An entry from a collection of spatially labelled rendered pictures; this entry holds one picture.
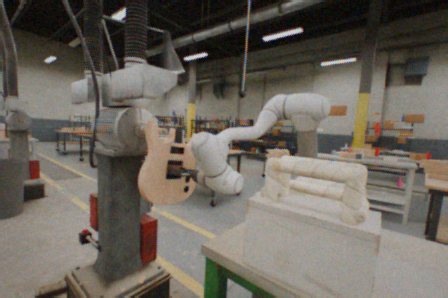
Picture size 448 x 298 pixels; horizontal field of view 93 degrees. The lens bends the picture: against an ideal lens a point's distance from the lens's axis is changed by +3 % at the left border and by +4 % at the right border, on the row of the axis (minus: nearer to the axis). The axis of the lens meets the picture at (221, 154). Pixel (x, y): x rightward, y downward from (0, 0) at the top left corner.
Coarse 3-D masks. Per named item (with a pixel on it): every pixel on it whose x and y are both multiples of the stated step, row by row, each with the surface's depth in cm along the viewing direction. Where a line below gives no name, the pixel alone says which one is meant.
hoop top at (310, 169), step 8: (272, 160) 50; (280, 160) 49; (288, 160) 48; (296, 160) 48; (280, 168) 49; (288, 168) 48; (296, 168) 47; (304, 168) 46; (312, 168) 45; (320, 168) 44; (328, 168) 43; (336, 168) 42; (344, 168) 42; (352, 168) 41; (312, 176) 45; (320, 176) 44; (328, 176) 43; (336, 176) 42; (344, 176) 41; (352, 176) 40; (360, 176) 40
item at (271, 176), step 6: (270, 168) 50; (270, 174) 50; (276, 174) 50; (270, 180) 50; (276, 180) 50; (270, 186) 50; (276, 186) 51; (270, 192) 51; (276, 192) 51; (264, 198) 52; (270, 198) 51; (276, 198) 51
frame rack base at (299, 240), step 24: (264, 216) 51; (288, 216) 47; (312, 216) 44; (336, 216) 45; (264, 240) 51; (288, 240) 48; (312, 240) 44; (336, 240) 42; (360, 240) 39; (264, 264) 51; (288, 264) 48; (312, 264) 45; (336, 264) 42; (360, 264) 40; (312, 288) 45; (336, 288) 42; (360, 288) 40
